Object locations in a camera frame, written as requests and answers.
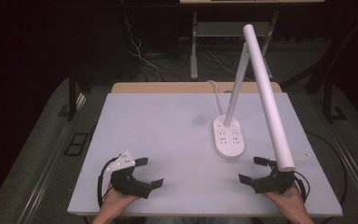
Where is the black metal stand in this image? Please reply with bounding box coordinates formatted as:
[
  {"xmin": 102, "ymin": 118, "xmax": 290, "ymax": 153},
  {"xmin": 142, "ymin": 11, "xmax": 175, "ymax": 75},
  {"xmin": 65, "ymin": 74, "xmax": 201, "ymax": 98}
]
[
  {"xmin": 322, "ymin": 77, "xmax": 349, "ymax": 123},
  {"xmin": 57, "ymin": 73, "xmax": 88, "ymax": 122}
]

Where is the person's right hand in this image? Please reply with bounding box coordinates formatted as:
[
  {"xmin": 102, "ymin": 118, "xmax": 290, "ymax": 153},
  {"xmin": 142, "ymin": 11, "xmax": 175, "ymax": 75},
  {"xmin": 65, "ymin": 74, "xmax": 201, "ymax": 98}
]
[{"xmin": 260, "ymin": 184, "xmax": 306, "ymax": 216}]

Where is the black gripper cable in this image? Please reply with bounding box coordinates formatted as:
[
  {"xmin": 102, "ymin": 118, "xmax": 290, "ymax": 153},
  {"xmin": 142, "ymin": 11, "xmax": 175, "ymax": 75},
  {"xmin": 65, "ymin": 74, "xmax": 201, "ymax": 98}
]
[
  {"xmin": 293, "ymin": 170, "xmax": 311, "ymax": 203},
  {"xmin": 96, "ymin": 154, "xmax": 122, "ymax": 209}
]

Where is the person's left hand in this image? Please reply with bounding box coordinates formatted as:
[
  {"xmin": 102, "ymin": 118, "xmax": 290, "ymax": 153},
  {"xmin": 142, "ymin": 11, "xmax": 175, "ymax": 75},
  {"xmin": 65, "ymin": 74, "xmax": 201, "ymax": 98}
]
[{"xmin": 100, "ymin": 182, "xmax": 142, "ymax": 217}]

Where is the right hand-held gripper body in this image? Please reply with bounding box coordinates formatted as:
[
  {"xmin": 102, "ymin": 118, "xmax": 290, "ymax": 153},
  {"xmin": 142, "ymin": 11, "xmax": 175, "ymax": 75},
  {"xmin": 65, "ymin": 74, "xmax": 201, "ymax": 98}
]
[{"xmin": 252, "ymin": 152, "xmax": 311, "ymax": 195}]

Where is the white foam board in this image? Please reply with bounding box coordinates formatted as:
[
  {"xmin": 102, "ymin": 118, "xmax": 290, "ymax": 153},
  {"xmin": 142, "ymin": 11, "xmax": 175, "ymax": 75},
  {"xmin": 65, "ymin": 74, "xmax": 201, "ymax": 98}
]
[{"xmin": 67, "ymin": 91, "xmax": 344, "ymax": 218}]

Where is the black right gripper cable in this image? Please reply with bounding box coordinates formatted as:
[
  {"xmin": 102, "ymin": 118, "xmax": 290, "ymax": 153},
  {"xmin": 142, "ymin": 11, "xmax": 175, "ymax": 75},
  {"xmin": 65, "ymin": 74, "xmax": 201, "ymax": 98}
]
[{"xmin": 293, "ymin": 170, "xmax": 311, "ymax": 203}]

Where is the black floor cable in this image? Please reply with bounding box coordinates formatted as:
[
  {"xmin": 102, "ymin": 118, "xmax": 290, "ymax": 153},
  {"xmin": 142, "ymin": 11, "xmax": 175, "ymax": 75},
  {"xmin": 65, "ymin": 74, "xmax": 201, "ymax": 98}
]
[{"xmin": 304, "ymin": 130, "xmax": 350, "ymax": 207}]

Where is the wooden table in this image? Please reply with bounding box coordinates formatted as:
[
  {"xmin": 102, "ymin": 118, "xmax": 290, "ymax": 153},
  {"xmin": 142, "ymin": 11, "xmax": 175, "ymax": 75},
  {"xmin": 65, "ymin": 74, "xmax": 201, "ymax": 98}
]
[{"xmin": 110, "ymin": 81, "xmax": 283, "ymax": 94}]

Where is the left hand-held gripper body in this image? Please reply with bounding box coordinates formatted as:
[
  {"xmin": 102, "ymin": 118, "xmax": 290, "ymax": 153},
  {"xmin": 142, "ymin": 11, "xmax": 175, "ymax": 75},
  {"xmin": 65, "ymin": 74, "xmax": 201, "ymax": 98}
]
[{"xmin": 105, "ymin": 149, "xmax": 153, "ymax": 200}]

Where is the aluminium floor rail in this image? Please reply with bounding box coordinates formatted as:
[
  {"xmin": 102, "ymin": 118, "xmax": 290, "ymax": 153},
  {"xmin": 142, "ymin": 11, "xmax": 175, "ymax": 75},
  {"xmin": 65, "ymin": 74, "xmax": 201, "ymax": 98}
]
[
  {"xmin": 322, "ymin": 115, "xmax": 358, "ymax": 222},
  {"xmin": 18, "ymin": 92, "xmax": 88, "ymax": 224}
]

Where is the white desk lamp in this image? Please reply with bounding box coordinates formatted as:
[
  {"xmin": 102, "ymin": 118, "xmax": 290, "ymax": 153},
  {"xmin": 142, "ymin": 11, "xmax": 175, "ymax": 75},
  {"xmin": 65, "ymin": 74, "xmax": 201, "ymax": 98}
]
[{"xmin": 212, "ymin": 23, "xmax": 296, "ymax": 173}]

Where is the grey metal desk frame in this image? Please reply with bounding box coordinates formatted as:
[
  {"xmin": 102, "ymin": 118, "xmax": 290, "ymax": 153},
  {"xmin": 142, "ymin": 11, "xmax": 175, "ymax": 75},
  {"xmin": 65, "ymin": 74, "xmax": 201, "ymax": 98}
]
[{"xmin": 189, "ymin": 10, "xmax": 280, "ymax": 81}]

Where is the white floor cable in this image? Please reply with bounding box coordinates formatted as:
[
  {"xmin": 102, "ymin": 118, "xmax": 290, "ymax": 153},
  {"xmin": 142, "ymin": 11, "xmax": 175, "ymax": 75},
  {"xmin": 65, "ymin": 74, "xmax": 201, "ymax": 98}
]
[{"xmin": 118, "ymin": 0, "xmax": 165, "ymax": 82}]

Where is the white lamp cable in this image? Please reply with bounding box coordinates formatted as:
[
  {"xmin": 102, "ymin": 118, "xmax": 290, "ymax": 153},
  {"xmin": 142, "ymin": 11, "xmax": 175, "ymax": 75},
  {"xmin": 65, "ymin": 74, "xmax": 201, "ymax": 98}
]
[{"xmin": 207, "ymin": 79, "xmax": 227, "ymax": 117}]

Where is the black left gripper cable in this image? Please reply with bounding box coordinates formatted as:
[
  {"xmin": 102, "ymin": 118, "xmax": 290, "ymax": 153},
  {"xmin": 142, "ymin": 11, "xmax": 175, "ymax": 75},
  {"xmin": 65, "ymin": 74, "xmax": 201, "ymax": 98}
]
[{"xmin": 96, "ymin": 154, "xmax": 122, "ymax": 209}]

